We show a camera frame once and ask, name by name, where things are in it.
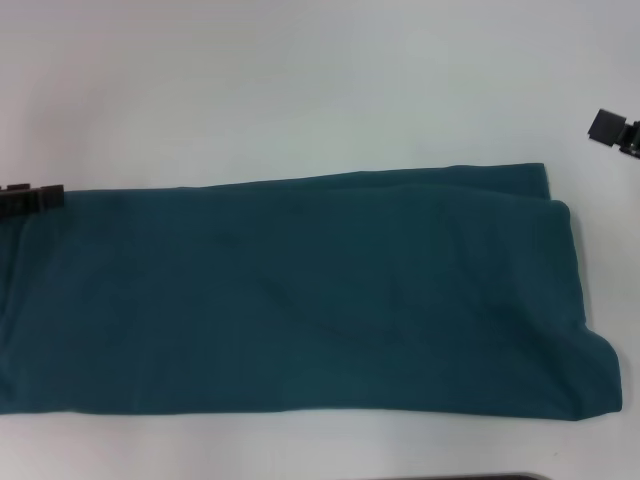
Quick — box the teal t-shirt with beige print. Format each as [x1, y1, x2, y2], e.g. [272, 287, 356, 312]
[0, 161, 625, 423]

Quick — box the dark robot torso part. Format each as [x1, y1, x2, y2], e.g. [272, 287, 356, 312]
[444, 472, 551, 480]

